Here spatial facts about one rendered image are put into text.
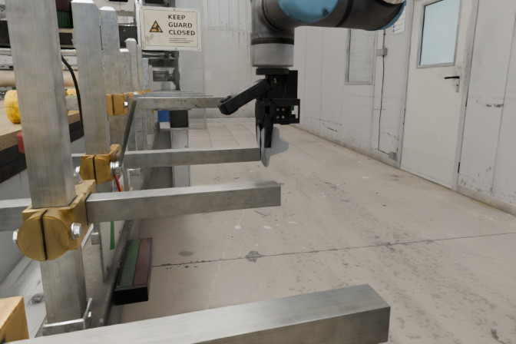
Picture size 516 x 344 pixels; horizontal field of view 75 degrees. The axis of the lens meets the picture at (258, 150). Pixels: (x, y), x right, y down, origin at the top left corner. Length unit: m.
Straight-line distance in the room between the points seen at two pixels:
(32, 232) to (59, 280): 0.08
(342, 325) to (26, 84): 0.36
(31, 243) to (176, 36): 2.63
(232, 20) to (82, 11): 8.89
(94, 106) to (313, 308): 0.51
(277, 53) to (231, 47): 8.69
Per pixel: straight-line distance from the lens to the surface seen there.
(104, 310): 0.53
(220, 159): 0.71
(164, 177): 3.18
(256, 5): 0.71
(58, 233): 0.41
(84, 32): 0.66
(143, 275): 0.58
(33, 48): 0.41
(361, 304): 0.28
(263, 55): 0.69
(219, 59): 9.32
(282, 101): 0.70
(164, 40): 2.95
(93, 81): 0.65
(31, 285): 0.81
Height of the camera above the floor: 0.99
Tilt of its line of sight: 11 degrees down
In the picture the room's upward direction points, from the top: straight up
